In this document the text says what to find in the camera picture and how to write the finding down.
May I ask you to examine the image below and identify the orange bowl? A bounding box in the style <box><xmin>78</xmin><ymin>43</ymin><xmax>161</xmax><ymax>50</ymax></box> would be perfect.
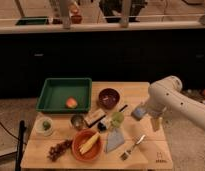
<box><xmin>72</xmin><ymin>129</ymin><xmax>103</xmax><ymax>162</ymax></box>

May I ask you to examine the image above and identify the black stand left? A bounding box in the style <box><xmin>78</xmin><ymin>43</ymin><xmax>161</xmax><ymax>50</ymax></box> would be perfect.
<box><xmin>15</xmin><ymin>120</ymin><xmax>26</xmax><ymax>171</ymax></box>

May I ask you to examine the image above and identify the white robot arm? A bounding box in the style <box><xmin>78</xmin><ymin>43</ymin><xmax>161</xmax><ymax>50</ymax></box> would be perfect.
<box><xmin>144</xmin><ymin>76</ymin><xmax>205</xmax><ymax>130</ymax></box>

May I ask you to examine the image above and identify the clear container with lime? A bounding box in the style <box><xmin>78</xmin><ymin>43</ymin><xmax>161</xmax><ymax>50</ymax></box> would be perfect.
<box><xmin>35</xmin><ymin>117</ymin><xmax>54</xmax><ymax>136</ymax></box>

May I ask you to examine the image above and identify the grey folded cloth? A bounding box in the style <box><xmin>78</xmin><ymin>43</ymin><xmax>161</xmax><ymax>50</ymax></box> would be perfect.
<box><xmin>105</xmin><ymin>128</ymin><xmax>125</xmax><ymax>153</ymax></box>

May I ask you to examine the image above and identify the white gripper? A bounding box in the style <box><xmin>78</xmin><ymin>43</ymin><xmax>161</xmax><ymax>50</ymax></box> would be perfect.
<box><xmin>144</xmin><ymin>97</ymin><xmax>165</xmax><ymax>132</ymax></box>

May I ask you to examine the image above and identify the dark purple bowl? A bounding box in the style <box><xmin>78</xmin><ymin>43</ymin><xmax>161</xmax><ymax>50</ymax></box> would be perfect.
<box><xmin>98</xmin><ymin>88</ymin><xmax>120</xmax><ymax>109</ymax></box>

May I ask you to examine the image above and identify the green tray on counter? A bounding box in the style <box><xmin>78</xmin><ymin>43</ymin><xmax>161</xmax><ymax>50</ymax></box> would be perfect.
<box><xmin>16</xmin><ymin>16</ymin><xmax>49</xmax><ymax>26</ymax></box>

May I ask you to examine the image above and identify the bunch of dark grapes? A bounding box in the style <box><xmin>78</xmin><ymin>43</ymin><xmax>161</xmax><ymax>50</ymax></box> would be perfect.
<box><xmin>48</xmin><ymin>140</ymin><xmax>72</xmax><ymax>162</ymax></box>

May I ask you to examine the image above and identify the metal fork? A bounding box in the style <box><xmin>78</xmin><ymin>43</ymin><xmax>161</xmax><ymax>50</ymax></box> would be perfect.
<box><xmin>120</xmin><ymin>135</ymin><xmax>146</xmax><ymax>161</ymax></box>

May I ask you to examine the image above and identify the green plastic cup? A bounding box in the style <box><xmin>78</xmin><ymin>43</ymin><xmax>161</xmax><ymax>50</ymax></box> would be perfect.
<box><xmin>111</xmin><ymin>112</ymin><xmax>124</xmax><ymax>128</ymax></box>

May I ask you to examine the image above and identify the blue sponge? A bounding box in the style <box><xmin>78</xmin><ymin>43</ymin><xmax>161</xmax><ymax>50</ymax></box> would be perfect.
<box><xmin>131</xmin><ymin>105</ymin><xmax>147</xmax><ymax>120</ymax></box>

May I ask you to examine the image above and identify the red apple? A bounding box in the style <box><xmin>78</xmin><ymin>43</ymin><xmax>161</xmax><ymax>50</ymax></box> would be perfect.
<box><xmin>66</xmin><ymin>97</ymin><xmax>78</xmax><ymax>109</ymax></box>

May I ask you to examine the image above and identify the red bowl on counter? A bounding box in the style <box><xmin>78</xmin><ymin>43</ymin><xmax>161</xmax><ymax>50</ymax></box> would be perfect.
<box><xmin>71</xmin><ymin>14</ymin><xmax>82</xmax><ymax>24</ymax></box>

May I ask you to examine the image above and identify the yellow corn cob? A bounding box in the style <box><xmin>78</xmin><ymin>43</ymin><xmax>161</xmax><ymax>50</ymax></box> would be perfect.
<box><xmin>79</xmin><ymin>133</ymin><xmax>100</xmax><ymax>154</ymax></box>

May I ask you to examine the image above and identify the wooden block brush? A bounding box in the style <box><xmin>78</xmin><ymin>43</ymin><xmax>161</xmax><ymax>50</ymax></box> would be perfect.
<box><xmin>84</xmin><ymin>109</ymin><xmax>105</xmax><ymax>127</ymax></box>

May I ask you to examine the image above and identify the black handled utensil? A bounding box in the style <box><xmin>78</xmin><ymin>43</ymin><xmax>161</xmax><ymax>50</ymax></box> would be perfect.
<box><xmin>94</xmin><ymin>105</ymin><xmax>128</xmax><ymax>132</ymax></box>

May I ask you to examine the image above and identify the small metal cup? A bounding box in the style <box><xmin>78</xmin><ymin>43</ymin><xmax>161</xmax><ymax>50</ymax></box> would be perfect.
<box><xmin>71</xmin><ymin>115</ymin><xmax>84</xmax><ymax>130</ymax></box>

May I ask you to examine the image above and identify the green plastic tray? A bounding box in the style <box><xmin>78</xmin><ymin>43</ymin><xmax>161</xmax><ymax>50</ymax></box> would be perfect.
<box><xmin>36</xmin><ymin>78</ymin><xmax>92</xmax><ymax>114</ymax></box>

